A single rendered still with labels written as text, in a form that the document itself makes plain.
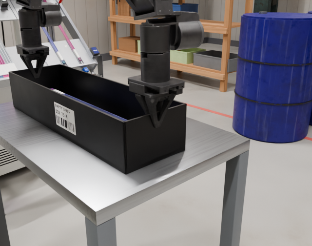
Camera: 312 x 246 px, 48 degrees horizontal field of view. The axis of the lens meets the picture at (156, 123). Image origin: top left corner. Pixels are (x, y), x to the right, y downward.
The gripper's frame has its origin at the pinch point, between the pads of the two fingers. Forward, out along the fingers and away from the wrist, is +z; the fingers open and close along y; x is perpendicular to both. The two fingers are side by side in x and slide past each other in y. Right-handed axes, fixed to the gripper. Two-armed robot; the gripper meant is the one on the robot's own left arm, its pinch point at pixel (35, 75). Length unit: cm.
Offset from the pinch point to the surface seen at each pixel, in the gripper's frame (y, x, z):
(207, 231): -16, -73, 89
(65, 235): 29, -17, 89
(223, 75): 136, -276, 70
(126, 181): -59, 9, 8
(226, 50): 137, -279, 42
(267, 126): 25, -190, 75
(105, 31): 387, -287, 46
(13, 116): -8.7, 11.6, 8.7
